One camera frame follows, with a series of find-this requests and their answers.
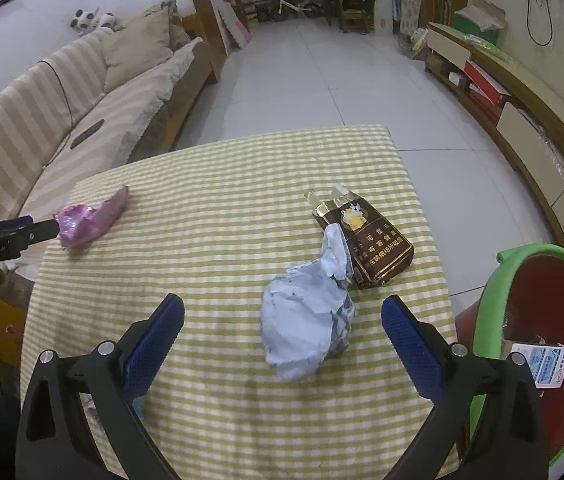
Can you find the pink snack packet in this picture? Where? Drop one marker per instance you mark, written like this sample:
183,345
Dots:
87,217

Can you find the brown cigarette pack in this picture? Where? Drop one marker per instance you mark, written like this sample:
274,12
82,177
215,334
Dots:
382,250

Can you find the patterned cushion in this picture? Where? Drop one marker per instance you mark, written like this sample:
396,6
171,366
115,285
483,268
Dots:
177,22

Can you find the small white blue carton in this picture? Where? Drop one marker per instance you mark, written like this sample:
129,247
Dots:
549,367

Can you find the plain beige cushion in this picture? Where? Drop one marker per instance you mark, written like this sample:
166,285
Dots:
137,50

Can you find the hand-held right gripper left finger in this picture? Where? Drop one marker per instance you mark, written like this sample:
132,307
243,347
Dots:
149,345

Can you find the wooden chair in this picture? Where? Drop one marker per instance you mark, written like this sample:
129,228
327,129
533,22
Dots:
357,15

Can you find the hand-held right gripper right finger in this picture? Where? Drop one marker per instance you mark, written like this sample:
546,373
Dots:
412,345

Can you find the white paper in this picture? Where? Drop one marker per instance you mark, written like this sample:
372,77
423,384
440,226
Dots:
302,320

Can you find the long wooden tv cabinet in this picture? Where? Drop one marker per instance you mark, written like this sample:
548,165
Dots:
527,130

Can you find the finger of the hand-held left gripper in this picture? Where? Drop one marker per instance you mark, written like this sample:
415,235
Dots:
2,242

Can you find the red basin with green rim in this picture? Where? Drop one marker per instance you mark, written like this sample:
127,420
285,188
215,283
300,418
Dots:
547,305

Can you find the pink leaning board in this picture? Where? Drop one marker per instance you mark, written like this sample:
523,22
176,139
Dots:
234,27

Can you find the green box with cardboard flaps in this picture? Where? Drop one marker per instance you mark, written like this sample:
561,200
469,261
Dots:
467,27

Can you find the yellow green paper sheet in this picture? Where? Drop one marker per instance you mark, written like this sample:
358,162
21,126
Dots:
487,45

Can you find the black remote control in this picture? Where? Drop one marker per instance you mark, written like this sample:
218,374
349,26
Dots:
87,132

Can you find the striped beige sofa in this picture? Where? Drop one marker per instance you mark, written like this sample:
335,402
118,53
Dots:
27,110

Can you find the small balance bicycle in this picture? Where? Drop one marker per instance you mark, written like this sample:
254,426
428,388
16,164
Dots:
287,7

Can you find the black white plush toy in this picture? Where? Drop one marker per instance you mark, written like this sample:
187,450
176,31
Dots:
89,20

